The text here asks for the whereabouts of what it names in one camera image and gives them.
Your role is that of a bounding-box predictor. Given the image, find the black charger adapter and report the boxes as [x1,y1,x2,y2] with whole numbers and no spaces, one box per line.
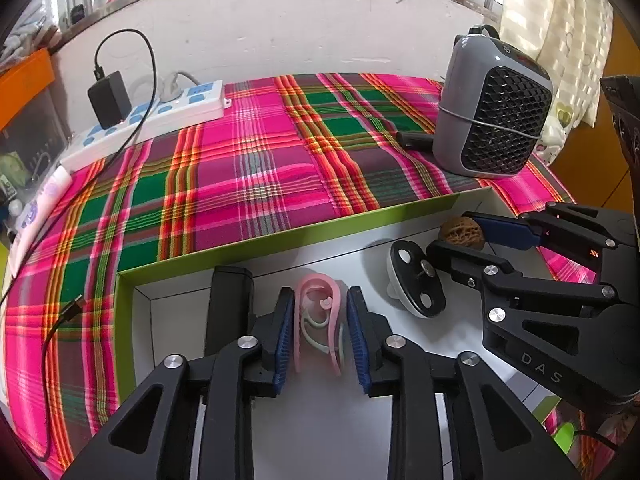
[87,62,133,131]

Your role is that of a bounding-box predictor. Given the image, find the black charging cable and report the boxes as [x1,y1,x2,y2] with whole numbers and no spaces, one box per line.
[10,30,161,463]

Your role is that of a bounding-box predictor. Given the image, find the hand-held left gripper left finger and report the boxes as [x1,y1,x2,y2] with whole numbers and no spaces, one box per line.
[62,287,296,480]

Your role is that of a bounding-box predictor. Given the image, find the grey space heater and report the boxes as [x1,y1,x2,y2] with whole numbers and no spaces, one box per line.
[432,25,555,179]

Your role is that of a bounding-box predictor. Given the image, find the pink white tube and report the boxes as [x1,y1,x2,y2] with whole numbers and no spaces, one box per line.
[7,165,73,271]

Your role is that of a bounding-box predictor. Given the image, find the green knob white base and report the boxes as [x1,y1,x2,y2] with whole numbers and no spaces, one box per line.
[552,421,577,456]

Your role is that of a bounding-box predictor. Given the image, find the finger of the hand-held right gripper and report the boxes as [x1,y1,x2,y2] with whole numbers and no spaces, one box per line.
[426,240,523,306]
[470,202,638,261]

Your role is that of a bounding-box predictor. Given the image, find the brown walnut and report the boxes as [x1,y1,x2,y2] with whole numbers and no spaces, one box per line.
[438,215,485,251]

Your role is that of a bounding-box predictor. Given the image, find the clear bin with orange lid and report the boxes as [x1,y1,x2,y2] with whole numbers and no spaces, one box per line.
[0,50,68,161]

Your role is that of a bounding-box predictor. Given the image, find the black flashlight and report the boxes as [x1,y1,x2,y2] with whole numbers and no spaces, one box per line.
[204,266,257,361]

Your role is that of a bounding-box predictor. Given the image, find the white gloves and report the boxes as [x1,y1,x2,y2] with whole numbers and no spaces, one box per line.
[0,10,63,68]

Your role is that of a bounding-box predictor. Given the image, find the pink green plaid tablecloth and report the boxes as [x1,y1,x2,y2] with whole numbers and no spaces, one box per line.
[0,72,601,480]

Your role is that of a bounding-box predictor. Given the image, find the black heater plug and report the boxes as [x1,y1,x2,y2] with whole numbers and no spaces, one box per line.
[396,131,436,152]

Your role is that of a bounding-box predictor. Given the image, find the white blue power strip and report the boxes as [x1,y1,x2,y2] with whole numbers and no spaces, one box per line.
[60,79,233,173]

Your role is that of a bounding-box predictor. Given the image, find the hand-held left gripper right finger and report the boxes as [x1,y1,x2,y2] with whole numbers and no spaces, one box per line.
[347,286,583,480]

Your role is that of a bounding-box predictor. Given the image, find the wooden cabinet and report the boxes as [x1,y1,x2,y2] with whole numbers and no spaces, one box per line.
[547,10,640,211]

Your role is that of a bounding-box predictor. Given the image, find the pink loop clip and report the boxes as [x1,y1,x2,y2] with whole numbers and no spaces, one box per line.
[292,273,346,377]

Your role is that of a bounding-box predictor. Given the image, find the cream heart print curtain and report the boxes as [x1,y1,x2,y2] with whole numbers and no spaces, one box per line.
[497,0,616,166]

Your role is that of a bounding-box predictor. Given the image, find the shallow green cardboard box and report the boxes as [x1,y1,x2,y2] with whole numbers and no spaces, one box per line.
[115,186,563,480]

